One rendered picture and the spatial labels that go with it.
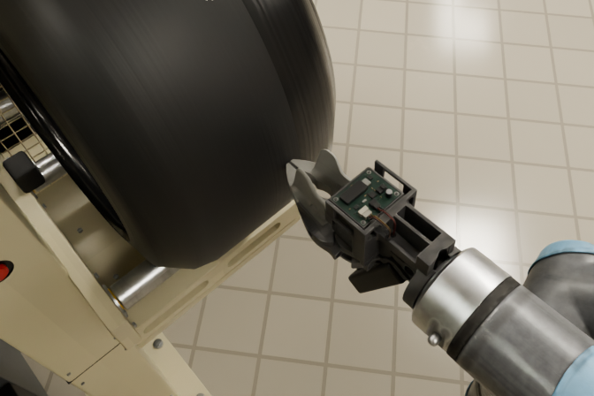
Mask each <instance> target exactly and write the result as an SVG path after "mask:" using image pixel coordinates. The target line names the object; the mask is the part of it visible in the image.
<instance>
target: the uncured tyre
mask: <svg viewBox="0 0 594 396"><path fill-rule="evenodd" d="M0 83H1V85H2V86H3V88H4V89H5V91H6V92H7V94H8V95H9V96H10V98H11V99H12V100H13V101H14V103H15V104H16V105H17V107H18V108H19V110H20V111H21V113H22V114H23V115H24V117H25V118H26V119H27V121H28V122H29V124H30V125H31V126H32V127H33V129H34V130H35V131H36V133H37V134H38V135H39V137H40V138H41V139H42V141H43V142H44V143H45V145H46V146H47V147H48V149H49V150H50V152H51V153H52V154H53V156H54V157H55V158H56V159H57V160H58V162H59V163H60V164H61V165H62V167H63V168H64V169H65V171H66V172H67V173H68V174H69V176H70V177H71V178H72V180H73V181H74V182H75V184H76V185H77V186H78V187H79V189H80V190H81V191H82V193H83V194H84V195H85V196H86V197H87V198H88V199H89V200H90V202H91V203H92V204H93V205H94V206H95V208H96V209H97V210H98V211H99V212H100V214H101V215H102V216H103V217H104V218H105V220H106V221H107V222H108V223H109V224H110V225H111V226H112V227H113V228H114V230H115V231H116V232H117V233H118V234H119V235H120V236H121V237H123V238H124V239H125V240H126V241H127V242H128V243H129V244H130V245H131V246H133V247H134V248H135V249H136V250H137V251H138V252H139V253H140V254H141V255H143V256H144V257H145V258H146V259H147V260H148V261H149V262H150V263H152V264H153V265H155V266H156V267H167V268H180V269H193V270H194V269H197V268H199V267H202V266H203V265H206V264H208V263H212V262H214V261H216V260H217V259H219V258H220V257H221V256H223V255H224V254H225V253H227V252H228V251H229V250H230V249H232V248H233V247H235V246H236V245H237V244H238V243H240V242H241V241H242V240H244V239H245V238H246V237H247V236H248V235H249V234H250V233H252V232H253V231H254V230H256V229H257V228H258V227H259V226H261V225H262V224H264V223H265V222H266V221H267V220H269V219H270V218H271V217H273V216H274V215H275V214H276V213H278V212H279V211H280V210H282V209H283V208H284V207H285V206H286V205H287V204H288V203H290V202H291V201H293V200H294V198H293V195H292V193H291V190H290V187H289V185H288V181H287V176H286V164H287V163H289V162H290V161H291V160H293V159H297V160H307V161H311V162H315V163H316V160H317V158H318V156H319V153H320V151H321V150H322V149H328V150H330V151H331V148H332V143H333V134H334V122H335V110H336V85H335V77H334V71H333V66H332V61H331V54H330V50H329V47H328V43H327V40H326V37H325V34H324V29H323V26H322V23H321V21H320V19H319V16H318V13H317V11H316V7H315V5H314V3H313V0H226V1H225V2H223V3H221V4H220V5H218V6H216V7H215V8H213V9H211V10H210V11H208V9H207V8H206V6H205V4H204V3H203V1H202V0H0Z"/></svg>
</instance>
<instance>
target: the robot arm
mask: <svg viewBox="0 0 594 396"><path fill-rule="evenodd" d="M385 171H386V172H387V173H388V174H390V175H391V176H392V177H394V178H395V179H396V180H398V181H399V182H400V183H401V184H402V185H403V192H402V191H401V190H400V189H398V188H397V187H396V186H395V185H394V184H392V183H391V182H390V181H389V180H387V179H386V178H385ZM286 176H287V181H288V185H289V187H290V190H291V193H292V195H293V198H294V201H295V203H296V206H297V208H298V211H299V213H300V215H301V219H302V221H303V224H304V225H305V227H306V230H307V232H308V235H309V237H310V238H311V239H312V240H313V241H314V242H315V243H316V244H317V245H318V246H319V247H320V248H322V249H323V250H325V251H327V252H328V253H329V254H330V255H331V256H332V258H333V259H334V260H336V259H337V258H339V257H342V258H343V259H344V260H346V261H348V262H350V263H351V268H352V269H357V270H355V271H354V272H353V273H352V274H351V275H350V276H349V277H348V279H349V281H350V282H351V283H352V285H353V286H354V287H355V289H356V290H357V291H358V292H359V293H366V292H370V291H374V290H377V289H381V288H385V287H389V286H396V285H399V284H403V283H404V282H405V281H407V280H408V282H409V283H408V285H407V287H406V289H405V291H404V293H403V296H402V300H403V301H404V302H406V304H407V305H408V306H409V307H410V308H411V309H412V310H413V311H412V322H413V323H414V324H415V325H416V326H417V327H418V328H419V329H420V330H422V331H423V332H424V333H425V334H426V335H427V336H428V338H427V340H428V343H429V344H430V345H431V346H433V347H435V346H436V345H438V346H440V347H441V348H442V349H443V350H444V351H445V352H446V353H447V354H448V355H449V356H450V357H451V358H452V359H453V360H454V361H455V362H456V363H457V364H458V365H460V366H461V367H462V368H463V369H464V370H465V371H466V372H467V373H468V374H470V376H472V377H473V378H474V380H473V381H472V382H471V383H470V384H469V386H468V388H467V390H466V393H465V396H594V245H593V244H590V243H589V242H586V241H581V240H560V241H556V242H553V243H552V244H549V245H548V246H546V247H545V248H544V249H543V250H542V251H541V252H540V254H539V256H538V257H537V259H536V261H534V262H533V263H532V264H531V266H530V267H529V270H528V276H527V278H526V280H525V282H524V284H523V285H521V284H520V283H519V282H518V281H516V280H515V279H514V278H513V277H512V276H510V275H509V274H508V273H507V272H505V271H504V270H502V269H501V268H500V267H499V266H498V265H497V264H496V263H494V262H493V261H492V260H490V259H489V258H488V257H487V256H485V255H484V254H482V253H481V252H480V251H479V250H477V249H476V248H474V247H469V248H467V249H464V250H462V251H461V250H459V249H458V248H457V247H456V246H455V242H456V240H455V239H454V238H453V237H452V236H450V235H449V234H448V233H446V232H445V231H444V230H442V229H441V228H440V227H438V226H437V225H436V224H434V223H433V222H432V221H430V220H429V219H428V218H427V217H426V216H425V215H423V214H422V213H421V212H420V211H418V210H417V209H415V199H416V194H417V189H415V188H414V187H412V186H411V185H410V184H408V183H407V182H406V181H405V180H404V179H402V178H401V177H400V176H399V175H397V174H396V173H395V172H393V171H392V170H390V169H389V168H388V167H386V166H385V165H384V164H382V163H381V162H379V161H378V160H376V161H375V169H374V170H373V169H372V168H370V167H367V168H366V169H365V170H363V171H362V172H361V173H360V174H358V175H357V176H356V177H355V178H353V179H350V178H349V177H348V176H347V175H346V174H345V173H344V172H343V171H342V170H341V168H340V165H339V162H338V159H337V157H335V155H334V154H333V153H331V152H330V150H328V149H322V150H321V151H320V153H319V156H318V158H317V160H316V163H315V162H311V161H307V160H297V159H293V160H291V161H290V162H289V163H287V164H286ZM313 184H314V185H315V186H316V188H317V189H319V190H323V191H325V192H326V193H328V194H329V195H330V196H331V197H330V198H329V199H327V198H323V197H321V196H320V195H319V194H318V193H317V191H316V189H315V187H314V185H313Z"/></svg>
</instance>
